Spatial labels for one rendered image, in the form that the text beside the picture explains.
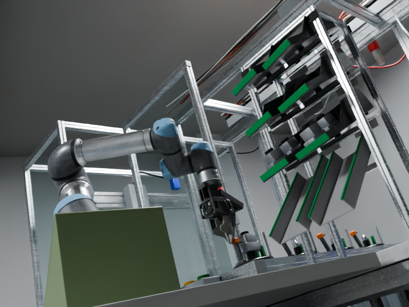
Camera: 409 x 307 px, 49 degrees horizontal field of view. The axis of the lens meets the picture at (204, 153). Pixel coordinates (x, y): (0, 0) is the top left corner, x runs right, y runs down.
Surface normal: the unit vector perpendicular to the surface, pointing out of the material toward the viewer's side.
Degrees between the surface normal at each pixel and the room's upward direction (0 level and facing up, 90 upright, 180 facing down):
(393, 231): 90
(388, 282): 90
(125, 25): 180
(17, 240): 90
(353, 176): 90
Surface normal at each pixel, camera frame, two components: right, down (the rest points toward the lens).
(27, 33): 0.25, 0.89
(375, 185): -0.86, 0.02
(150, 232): 0.48, -0.47
